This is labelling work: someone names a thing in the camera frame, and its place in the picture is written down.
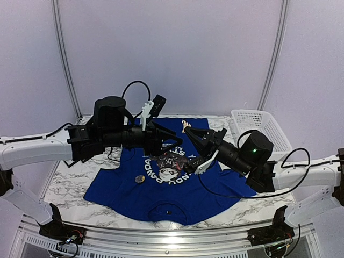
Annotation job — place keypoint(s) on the blue printed t-shirt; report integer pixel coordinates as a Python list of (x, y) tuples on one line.
[(168, 192)]

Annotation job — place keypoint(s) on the left aluminium corner post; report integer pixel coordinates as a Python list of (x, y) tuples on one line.
[(56, 13)]

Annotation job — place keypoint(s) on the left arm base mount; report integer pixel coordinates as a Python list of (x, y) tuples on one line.
[(58, 230)]

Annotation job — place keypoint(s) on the aluminium front rail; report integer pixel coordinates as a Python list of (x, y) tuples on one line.
[(228, 241)]

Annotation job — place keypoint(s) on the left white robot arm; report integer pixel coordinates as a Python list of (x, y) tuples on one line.
[(111, 125)]

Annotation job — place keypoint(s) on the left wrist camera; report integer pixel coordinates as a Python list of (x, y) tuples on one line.
[(151, 109)]

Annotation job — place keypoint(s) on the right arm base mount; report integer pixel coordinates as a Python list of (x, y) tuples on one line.
[(269, 234)]

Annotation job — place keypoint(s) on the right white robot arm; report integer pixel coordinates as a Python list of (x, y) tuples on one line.
[(252, 161)]

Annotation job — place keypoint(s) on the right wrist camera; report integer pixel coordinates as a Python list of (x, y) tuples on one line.
[(200, 164)]

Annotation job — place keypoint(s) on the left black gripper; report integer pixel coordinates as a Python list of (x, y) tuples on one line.
[(153, 144)]

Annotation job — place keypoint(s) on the white plastic basket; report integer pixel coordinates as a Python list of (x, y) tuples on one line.
[(244, 120)]

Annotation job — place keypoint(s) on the round button badge brooch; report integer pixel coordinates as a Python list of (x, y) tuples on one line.
[(140, 179)]

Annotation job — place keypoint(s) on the aluminium corner post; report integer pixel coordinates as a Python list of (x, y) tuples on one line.
[(277, 48), (56, 13)]

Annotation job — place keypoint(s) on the right aluminium corner post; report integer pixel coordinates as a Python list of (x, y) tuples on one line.
[(277, 48)]

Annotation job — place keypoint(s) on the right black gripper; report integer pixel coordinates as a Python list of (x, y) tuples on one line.
[(211, 142)]

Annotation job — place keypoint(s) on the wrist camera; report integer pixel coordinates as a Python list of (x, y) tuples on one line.
[(151, 109), (200, 164)]

